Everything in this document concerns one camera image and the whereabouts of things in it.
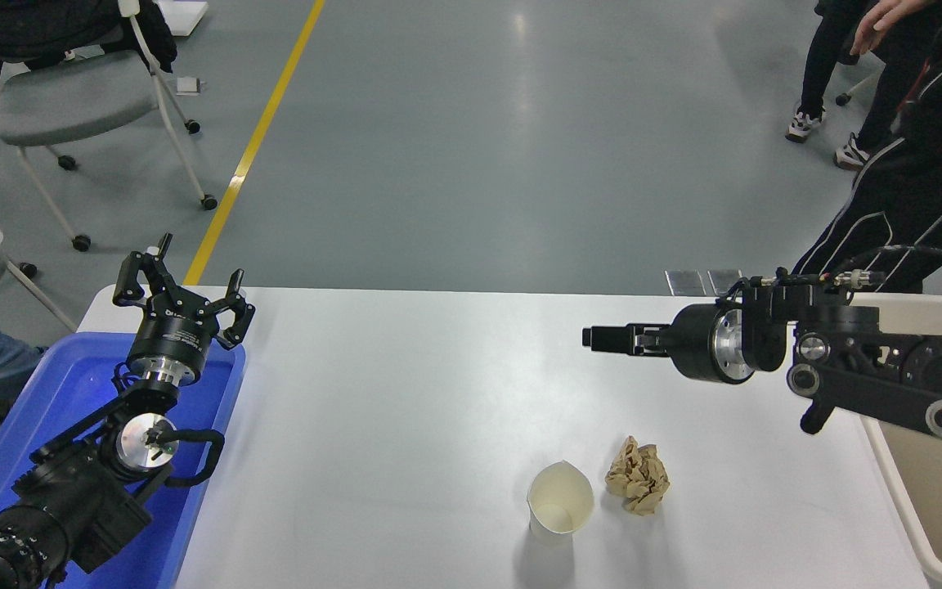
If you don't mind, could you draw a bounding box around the white flat board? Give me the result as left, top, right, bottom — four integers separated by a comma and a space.
156, 0, 210, 38

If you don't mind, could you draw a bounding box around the person in striped black suit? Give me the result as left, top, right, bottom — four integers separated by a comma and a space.
790, 0, 942, 295

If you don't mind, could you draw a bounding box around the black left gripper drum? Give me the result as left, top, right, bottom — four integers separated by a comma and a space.
126, 295, 222, 371

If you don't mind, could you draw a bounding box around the crumpled tan paper ball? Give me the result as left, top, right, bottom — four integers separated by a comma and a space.
606, 435, 672, 516

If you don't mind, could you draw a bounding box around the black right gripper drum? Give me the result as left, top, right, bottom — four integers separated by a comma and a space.
667, 303, 722, 383

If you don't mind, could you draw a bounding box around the white paper cup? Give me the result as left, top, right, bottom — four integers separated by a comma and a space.
527, 460, 595, 546

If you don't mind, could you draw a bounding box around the grey chair with white frame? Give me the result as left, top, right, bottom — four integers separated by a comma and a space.
0, 0, 220, 251

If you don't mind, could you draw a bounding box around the white wheeled chair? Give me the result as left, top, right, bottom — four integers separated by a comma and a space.
837, 70, 882, 107

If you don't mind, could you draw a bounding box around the blue plastic tray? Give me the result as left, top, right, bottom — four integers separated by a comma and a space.
0, 330, 248, 589

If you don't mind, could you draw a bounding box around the person's hand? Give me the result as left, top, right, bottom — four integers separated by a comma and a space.
851, 0, 923, 56

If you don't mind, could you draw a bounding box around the black jacket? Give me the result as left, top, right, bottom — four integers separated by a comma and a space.
0, 0, 178, 76

